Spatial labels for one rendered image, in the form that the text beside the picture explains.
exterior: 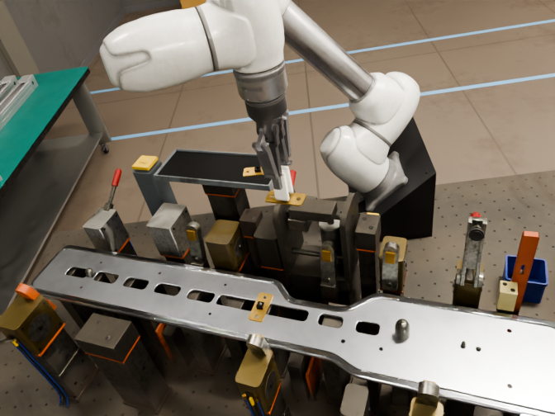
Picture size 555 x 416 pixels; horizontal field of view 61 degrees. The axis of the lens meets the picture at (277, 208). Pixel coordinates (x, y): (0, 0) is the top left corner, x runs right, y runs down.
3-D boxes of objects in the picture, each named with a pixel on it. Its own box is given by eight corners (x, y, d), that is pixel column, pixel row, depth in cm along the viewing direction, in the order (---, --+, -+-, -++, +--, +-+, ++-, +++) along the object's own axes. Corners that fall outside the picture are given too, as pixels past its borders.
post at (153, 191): (173, 267, 175) (130, 172, 146) (182, 252, 180) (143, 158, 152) (191, 271, 172) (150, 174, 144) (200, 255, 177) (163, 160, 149)
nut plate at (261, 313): (259, 292, 120) (258, 290, 119) (273, 295, 119) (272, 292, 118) (247, 319, 114) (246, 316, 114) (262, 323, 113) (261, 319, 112)
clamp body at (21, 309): (52, 404, 140) (-17, 333, 117) (80, 363, 150) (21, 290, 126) (74, 412, 137) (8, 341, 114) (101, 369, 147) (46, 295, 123)
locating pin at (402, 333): (393, 342, 105) (393, 325, 101) (396, 331, 107) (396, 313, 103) (408, 346, 104) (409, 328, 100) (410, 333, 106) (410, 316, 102)
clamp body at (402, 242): (380, 346, 137) (376, 257, 113) (386, 315, 145) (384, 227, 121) (403, 350, 135) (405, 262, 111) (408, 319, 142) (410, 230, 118)
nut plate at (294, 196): (263, 201, 100) (263, 197, 100) (270, 191, 103) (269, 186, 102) (301, 206, 97) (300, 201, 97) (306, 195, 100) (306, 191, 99)
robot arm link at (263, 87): (223, 74, 80) (231, 106, 84) (272, 75, 76) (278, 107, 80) (244, 51, 86) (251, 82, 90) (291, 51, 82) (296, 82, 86)
